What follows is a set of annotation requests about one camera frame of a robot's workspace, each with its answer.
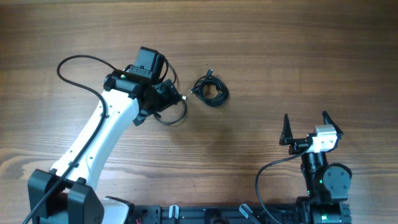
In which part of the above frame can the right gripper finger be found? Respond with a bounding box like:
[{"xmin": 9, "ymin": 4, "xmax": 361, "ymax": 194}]
[
  {"xmin": 279, "ymin": 114, "xmax": 294, "ymax": 146},
  {"xmin": 322, "ymin": 111, "xmax": 343, "ymax": 137}
]

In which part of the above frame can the black cable gold plug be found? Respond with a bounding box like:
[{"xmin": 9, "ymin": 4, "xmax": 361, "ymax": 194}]
[{"xmin": 154, "ymin": 95, "xmax": 188, "ymax": 126}]

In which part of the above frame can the black usb cable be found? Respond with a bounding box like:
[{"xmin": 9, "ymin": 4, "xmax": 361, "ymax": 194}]
[{"xmin": 190, "ymin": 68, "xmax": 230, "ymax": 108}]

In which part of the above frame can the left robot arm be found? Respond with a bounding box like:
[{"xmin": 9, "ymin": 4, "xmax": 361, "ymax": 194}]
[{"xmin": 24, "ymin": 47, "xmax": 182, "ymax": 223}]

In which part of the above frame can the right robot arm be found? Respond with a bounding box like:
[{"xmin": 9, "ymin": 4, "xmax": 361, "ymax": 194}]
[{"xmin": 279, "ymin": 111, "xmax": 353, "ymax": 224}]

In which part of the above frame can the right camera cable black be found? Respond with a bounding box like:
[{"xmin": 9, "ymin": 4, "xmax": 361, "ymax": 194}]
[{"xmin": 254, "ymin": 146, "xmax": 308, "ymax": 224}]

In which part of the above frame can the camera cable black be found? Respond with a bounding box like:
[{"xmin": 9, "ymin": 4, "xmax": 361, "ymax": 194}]
[
  {"xmin": 21, "ymin": 54, "xmax": 178, "ymax": 224},
  {"xmin": 254, "ymin": 146, "xmax": 308, "ymax": 224}
]

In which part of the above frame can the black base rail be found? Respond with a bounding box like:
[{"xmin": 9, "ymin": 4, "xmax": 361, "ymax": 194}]
[{"xmin": 102, "ymin": 203, "xmax": 352, "ymax": 224}]

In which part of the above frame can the left camera cable black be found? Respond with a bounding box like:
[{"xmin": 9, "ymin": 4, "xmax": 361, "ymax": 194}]
[{"xmin": 21, "ymin": 54, "xmax": 178, "ymax": 224}]

